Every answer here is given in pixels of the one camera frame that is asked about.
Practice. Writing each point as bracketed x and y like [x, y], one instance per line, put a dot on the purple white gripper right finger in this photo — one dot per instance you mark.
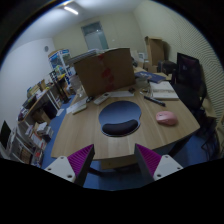
[154, 166]

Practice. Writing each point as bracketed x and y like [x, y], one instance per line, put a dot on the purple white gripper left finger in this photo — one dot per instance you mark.
[73, 168]

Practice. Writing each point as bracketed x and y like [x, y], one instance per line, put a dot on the pink computer mouse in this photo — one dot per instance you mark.
[166, 118]

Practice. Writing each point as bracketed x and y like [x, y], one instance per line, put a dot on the blue mouse pad wrist rest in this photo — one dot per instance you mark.
[120, 118]

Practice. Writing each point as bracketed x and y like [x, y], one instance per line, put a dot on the black pen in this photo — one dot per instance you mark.
[155, 101]

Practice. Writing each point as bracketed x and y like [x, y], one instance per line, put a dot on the white remote control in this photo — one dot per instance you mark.
[101, 99]

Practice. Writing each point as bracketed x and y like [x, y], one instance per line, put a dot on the wooden bookshelf with clutter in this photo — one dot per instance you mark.
[29, 139]

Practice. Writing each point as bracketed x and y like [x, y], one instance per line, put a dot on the white open book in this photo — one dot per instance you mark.
[163, 91]

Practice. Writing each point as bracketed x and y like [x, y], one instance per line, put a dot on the black monitor at left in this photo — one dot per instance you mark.
[4, 134]

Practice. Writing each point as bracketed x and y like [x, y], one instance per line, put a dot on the white keyboard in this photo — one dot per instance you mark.
[118, 94]

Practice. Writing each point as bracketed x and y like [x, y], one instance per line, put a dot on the dark blue book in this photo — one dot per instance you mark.
[150, 77]

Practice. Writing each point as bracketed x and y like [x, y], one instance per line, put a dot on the black office chair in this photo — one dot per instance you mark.
[188, 82]

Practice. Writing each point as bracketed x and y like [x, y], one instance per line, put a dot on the large brown cardboard box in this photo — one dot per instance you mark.
[106, 72]

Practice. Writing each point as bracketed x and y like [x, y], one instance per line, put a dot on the tall cardboard box background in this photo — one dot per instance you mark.
[155, 51]

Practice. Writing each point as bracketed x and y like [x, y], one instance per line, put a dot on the glass door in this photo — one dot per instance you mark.
[94, 36]

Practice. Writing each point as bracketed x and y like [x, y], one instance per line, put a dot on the ceiling light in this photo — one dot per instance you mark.
[71, 10]

